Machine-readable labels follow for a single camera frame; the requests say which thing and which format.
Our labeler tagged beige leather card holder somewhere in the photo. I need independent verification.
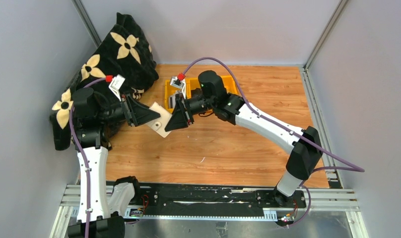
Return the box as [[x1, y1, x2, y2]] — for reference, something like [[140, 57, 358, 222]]
[[145, 102, 172, 138]]

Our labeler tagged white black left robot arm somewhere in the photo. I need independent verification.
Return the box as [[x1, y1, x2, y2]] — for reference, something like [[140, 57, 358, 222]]
[[67, 87, 160, 238]]

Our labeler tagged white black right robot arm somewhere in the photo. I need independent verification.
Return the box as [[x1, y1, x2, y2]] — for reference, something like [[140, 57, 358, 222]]
[[165, 70, 323, 207]]

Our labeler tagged yellow bin left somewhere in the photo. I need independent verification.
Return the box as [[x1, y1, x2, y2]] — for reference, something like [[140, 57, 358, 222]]
[[164, 80, 181, 113]]

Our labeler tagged yellow bin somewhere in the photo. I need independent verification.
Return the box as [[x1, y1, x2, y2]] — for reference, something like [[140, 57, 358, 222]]
[[186, 77, 202, 98], [221, 75, 238, 95], [164, 80, 181, 113]]

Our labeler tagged yellow bin middle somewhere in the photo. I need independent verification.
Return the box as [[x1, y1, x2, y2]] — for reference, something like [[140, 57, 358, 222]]
[[186, 77, 202, 98]]

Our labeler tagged black floral plush blanket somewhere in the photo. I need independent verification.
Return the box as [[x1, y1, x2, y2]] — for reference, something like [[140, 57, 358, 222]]
[[49, 13, 159, 151]]

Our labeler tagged yellow bin right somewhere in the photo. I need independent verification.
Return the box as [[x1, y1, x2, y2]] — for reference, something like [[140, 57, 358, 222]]
[[221, 75, 238, 95]]

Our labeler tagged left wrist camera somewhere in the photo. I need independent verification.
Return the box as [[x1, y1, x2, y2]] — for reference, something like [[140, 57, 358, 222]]
[[105, 74, 126, 101]]

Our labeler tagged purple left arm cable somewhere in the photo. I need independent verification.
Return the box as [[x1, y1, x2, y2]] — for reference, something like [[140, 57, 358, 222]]
[[68, 77, 108, 238]]

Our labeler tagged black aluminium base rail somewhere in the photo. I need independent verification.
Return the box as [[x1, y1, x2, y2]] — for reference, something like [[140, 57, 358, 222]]
[[59, 182, 361, 227]]

